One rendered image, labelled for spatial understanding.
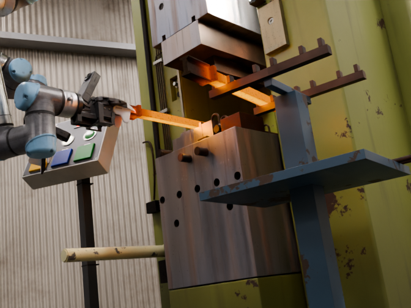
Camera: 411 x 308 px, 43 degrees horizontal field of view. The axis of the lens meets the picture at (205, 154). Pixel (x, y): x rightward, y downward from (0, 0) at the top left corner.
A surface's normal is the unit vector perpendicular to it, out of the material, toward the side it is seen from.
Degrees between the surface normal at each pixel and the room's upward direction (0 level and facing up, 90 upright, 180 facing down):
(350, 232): 90
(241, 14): 90
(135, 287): 90
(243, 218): 90
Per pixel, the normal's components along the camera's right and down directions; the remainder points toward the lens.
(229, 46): 0.70, -0.27
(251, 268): -0.70, -0.10
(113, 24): 0.42, -0.29
